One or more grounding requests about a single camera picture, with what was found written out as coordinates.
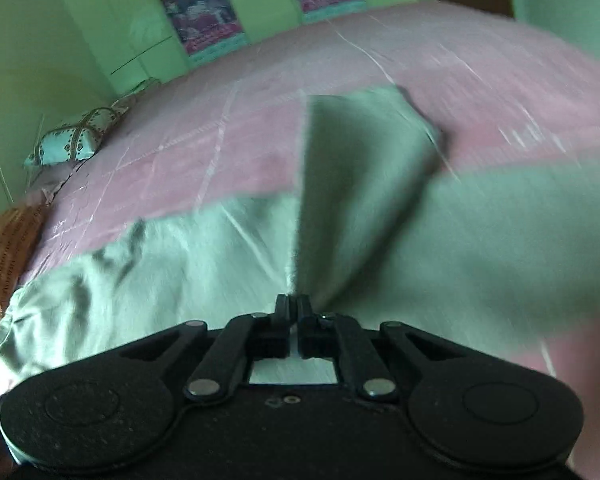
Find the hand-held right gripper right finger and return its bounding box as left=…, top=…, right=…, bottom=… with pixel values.
left=297, top=295, right=473, bottom=404

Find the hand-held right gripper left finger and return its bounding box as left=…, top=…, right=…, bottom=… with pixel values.
left=120, top=294, right=293, bottom=405

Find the grey sock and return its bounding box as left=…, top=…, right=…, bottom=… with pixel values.
left=0, top=85, right=600, bottom=392

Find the pink quilted bedspread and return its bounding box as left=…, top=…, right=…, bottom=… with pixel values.
left=14, top=0, right=600, bottom=480

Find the white patterned pillow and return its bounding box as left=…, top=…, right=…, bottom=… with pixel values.
left=24, top=104, right=132, bottom=169

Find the orange woven cushion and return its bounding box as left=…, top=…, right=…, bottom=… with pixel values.
left=0, top=204, right=50, bottom=337

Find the pale green wardrobe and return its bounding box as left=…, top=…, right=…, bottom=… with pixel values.
left=45, top=0, right=433, bottom=97

